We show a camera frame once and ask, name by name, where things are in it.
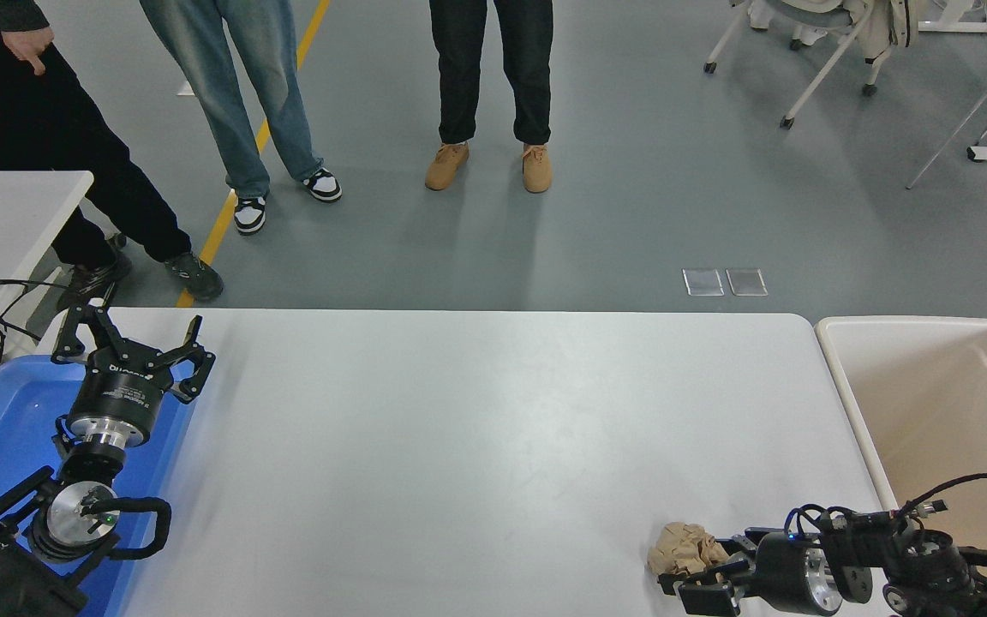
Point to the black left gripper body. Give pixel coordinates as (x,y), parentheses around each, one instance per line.
(114,394)

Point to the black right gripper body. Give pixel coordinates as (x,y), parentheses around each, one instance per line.
(780,570)

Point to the tan paper ball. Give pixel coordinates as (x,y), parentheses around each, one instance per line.
(680,548)

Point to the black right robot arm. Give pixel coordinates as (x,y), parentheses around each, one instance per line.
(922,561)

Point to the person's hand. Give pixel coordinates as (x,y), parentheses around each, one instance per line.
(31,47)

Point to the large pale bin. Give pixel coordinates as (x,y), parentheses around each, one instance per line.
(930,403)

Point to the clear floor plate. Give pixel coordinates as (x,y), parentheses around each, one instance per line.
(703,282)
(746,281)

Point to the white chair with casters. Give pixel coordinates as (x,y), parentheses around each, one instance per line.
(810,64)

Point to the pale cloth on chair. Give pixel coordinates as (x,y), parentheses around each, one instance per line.
(888,26)

